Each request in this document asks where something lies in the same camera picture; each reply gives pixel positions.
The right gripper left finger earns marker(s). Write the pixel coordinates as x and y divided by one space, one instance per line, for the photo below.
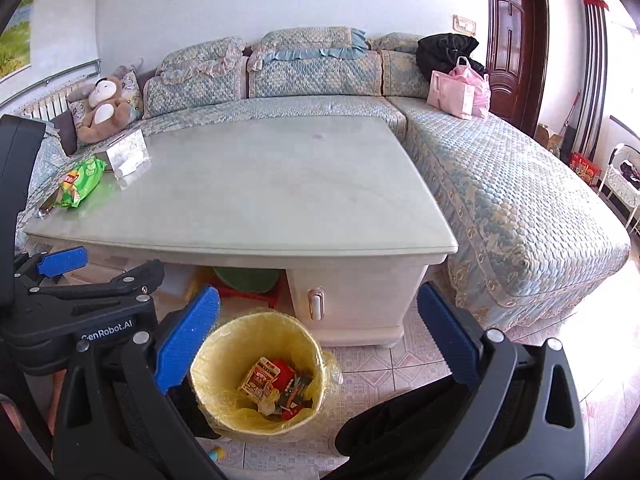
87 443

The striped curtain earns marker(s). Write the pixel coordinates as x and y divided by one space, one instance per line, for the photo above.
583 139

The cream coffee table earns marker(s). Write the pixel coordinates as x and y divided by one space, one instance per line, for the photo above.
333 201

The pink gift bag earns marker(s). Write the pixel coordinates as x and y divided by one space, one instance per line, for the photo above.
452 96

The silver tissue box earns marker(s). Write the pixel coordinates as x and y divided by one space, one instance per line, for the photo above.
127 154

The red patterned cigarette pack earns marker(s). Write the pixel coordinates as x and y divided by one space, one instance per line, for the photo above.
257 382

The pink plastic bag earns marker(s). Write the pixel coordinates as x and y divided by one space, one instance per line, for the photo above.
464 72

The white wire rack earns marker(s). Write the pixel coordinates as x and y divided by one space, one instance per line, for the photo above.
621 178

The red plastic basket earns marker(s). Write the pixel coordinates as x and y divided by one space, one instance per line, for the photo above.
269 298

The black bag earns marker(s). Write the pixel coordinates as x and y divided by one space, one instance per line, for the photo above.
441 52

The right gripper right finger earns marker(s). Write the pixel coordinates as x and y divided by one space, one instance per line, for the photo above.
521 419

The table drawer handle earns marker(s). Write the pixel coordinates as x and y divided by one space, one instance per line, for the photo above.
316 303

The brown teddy bear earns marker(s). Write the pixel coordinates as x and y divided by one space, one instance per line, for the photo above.
108 114

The green wet wipes pack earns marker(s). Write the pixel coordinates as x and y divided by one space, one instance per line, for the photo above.
79 182

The yellow lined trash bin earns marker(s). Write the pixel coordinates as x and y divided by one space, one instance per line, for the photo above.
227 354

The landscape wall picture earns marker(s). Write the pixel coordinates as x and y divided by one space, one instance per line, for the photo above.
15 41

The green leaf-shaped tray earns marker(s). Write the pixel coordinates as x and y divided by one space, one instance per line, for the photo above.
251 281

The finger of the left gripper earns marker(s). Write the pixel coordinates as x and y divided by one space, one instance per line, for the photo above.
49 265
141 280

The white radiator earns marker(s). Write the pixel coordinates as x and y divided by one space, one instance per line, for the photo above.
54 104

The dark wooden door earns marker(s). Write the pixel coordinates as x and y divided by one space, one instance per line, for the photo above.
517 55

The red cigarette box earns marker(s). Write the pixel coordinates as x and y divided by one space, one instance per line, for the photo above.
287 375

